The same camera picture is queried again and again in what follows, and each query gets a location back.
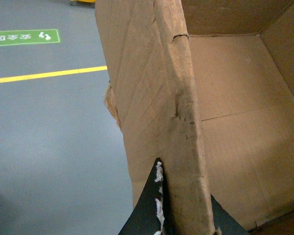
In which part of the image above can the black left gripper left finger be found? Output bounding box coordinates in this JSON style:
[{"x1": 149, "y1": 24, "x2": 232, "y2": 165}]
[{"x1": 119, "y1": 158, "x2": 173, "y2": 235}]

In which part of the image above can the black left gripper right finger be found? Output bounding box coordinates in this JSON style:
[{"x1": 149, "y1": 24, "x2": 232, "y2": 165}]
[{"x1": 211, "y1": 195, "x2": 249, "y2": 235}]

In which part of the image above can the large cardboard box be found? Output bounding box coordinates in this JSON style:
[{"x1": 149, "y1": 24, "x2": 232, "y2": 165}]
[{"x1": 95, "y1": 0, "x2": 294, "y2": 235}]

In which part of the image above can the green floor safety sign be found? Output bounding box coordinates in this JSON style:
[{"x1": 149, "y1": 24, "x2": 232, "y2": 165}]
[{"x1": 0, "y1": 29, "x2": 61, "y2": 47}]

